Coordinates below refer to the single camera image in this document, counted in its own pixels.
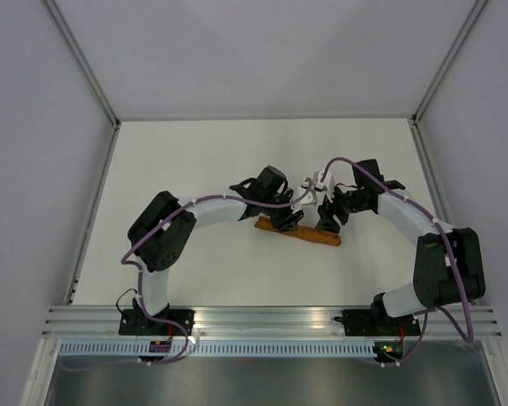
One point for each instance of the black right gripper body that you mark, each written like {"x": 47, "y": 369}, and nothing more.
{"x": 343, "y": 205}

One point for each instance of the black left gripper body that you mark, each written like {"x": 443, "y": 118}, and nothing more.
{"x": 283, "y": 217}

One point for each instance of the orange-brown cloth napkin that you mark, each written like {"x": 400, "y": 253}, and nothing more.
{"x": 305, "y": 233}

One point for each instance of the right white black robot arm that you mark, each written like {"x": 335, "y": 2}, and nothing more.
{"x": 448, "y": 265}

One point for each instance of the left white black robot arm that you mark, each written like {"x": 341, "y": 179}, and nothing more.
{"x": 160, "y": 233}

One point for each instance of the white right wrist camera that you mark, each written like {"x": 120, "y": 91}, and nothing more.
{"x": 322, "y": 188}

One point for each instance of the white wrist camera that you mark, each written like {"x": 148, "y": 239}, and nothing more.
{"x": 322, "y": 188}
{"x": 304, "y": 195}

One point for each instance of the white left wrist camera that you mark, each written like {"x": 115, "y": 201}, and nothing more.
{"x": 304, "y": 195}

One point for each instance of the aluminium right side rail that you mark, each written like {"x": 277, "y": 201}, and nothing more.
{"x": 430, "y": 171}

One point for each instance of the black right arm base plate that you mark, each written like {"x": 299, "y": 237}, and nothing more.
{"x": 363, "y": 323}

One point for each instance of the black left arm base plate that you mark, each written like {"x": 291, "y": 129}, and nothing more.
{"x": 178, "y": 323}

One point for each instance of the aluminium frame post right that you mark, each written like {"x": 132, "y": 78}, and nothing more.
{"x": 460, "y": 40}

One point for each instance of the aluminium frame post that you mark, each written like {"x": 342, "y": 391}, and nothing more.
{"x": 460, "y": 40}
{"x": 56, "y": 15}

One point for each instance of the aluminium front rail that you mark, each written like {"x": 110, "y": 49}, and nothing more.
{"x": 210, "y": 322}

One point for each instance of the white slotted cable duct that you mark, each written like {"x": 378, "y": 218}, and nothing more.
{"x": 221, "y": 348}

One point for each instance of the aluminium frame post left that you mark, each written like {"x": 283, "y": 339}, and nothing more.
{"x": 56, "y": 15}

